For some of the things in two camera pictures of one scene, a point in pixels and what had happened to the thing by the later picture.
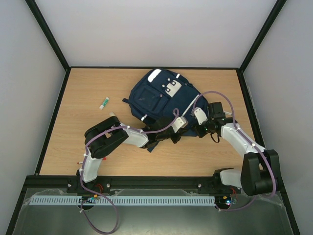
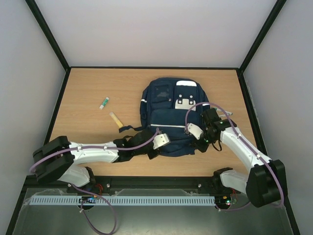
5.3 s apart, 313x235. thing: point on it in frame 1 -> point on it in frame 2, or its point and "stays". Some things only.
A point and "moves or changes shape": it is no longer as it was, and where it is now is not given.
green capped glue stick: (104, 103) stays
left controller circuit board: (90, 199) stays
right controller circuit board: (223, 200) stays
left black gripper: (179, 133) -> (151, 155)
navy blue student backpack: (159, 96) moves or changes shape
